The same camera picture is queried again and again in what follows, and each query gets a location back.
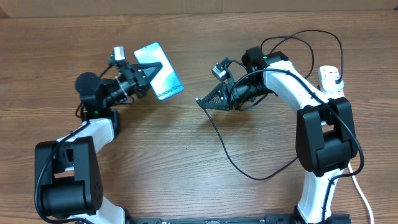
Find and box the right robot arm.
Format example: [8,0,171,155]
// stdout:
[196,47,362,223]

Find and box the white power strip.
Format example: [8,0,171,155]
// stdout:
[317,65,345,98]

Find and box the cardboard backdrop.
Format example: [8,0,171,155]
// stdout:
[1,0,397,18]

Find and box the Samsung Galaxy smartphone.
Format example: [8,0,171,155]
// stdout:
[134,42,184,101]

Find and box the black USB charging cable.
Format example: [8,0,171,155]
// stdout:
[195,29,345,181]

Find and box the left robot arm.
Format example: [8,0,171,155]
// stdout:
[34,62,162,223]

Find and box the white power strip cord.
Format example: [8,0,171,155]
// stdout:
[347,161,375,224]

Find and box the white charger plug adapter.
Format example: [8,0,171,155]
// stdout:
[320,77,344,94]

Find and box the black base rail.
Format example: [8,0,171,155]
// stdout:
[74,213,352,224]

